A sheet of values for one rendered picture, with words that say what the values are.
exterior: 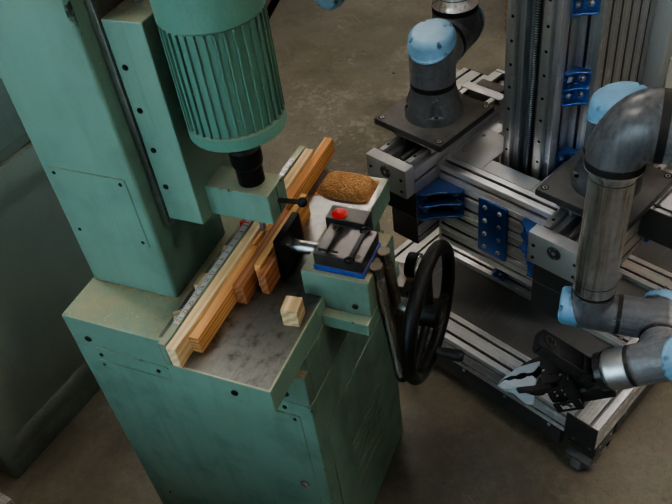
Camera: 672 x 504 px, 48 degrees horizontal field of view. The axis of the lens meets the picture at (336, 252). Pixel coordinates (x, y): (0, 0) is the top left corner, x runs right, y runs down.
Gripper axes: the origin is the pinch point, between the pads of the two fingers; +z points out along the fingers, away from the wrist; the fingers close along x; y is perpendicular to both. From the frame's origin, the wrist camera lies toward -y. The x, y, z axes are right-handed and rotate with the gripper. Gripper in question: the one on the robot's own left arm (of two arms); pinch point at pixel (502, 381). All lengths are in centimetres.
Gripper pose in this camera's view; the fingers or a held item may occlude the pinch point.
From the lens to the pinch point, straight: 154.1
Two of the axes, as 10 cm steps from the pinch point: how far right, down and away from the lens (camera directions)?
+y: 5.6, 7.4, 3.8
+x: 3.3, -6.2, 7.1
